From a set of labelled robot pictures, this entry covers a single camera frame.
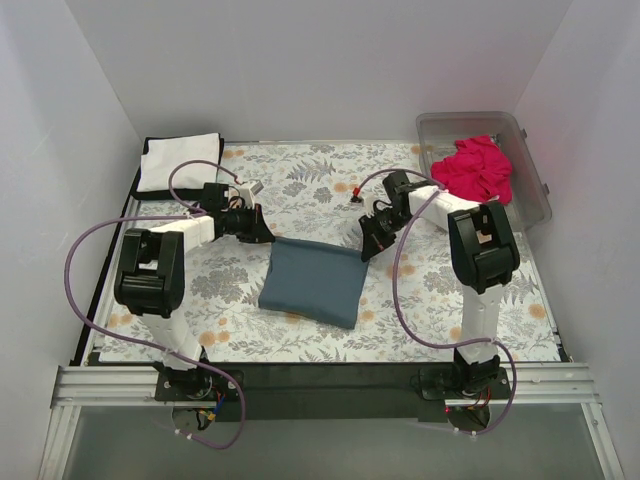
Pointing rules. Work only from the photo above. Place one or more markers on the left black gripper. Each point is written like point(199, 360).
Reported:
point(255, 224)

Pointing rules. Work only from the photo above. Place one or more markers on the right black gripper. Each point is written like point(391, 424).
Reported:
point(375, 233)

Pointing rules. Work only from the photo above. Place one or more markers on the blue-grey t shirt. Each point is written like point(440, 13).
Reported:
point(318, 281)

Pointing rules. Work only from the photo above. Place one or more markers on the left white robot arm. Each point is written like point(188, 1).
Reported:
point(150, 277)

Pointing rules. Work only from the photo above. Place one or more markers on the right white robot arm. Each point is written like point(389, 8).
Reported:
point(483, 252)

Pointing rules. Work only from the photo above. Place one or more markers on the folded white t shirt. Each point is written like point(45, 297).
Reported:
point(175, 162)

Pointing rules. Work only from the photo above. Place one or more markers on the pink t shirt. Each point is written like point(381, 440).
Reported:
point(478, 171)

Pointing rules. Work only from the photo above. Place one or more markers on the clear plastic bin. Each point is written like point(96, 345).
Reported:
point(438, 131)

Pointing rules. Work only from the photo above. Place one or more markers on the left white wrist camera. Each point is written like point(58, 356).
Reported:
point(246, 193)

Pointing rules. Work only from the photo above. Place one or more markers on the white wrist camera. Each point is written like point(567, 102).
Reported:
point(246, 193)
point(366, 202)

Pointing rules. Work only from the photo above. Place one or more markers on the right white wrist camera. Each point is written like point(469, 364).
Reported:
point(366, 202)

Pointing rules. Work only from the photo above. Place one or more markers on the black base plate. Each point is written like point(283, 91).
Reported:
point(331, 391)

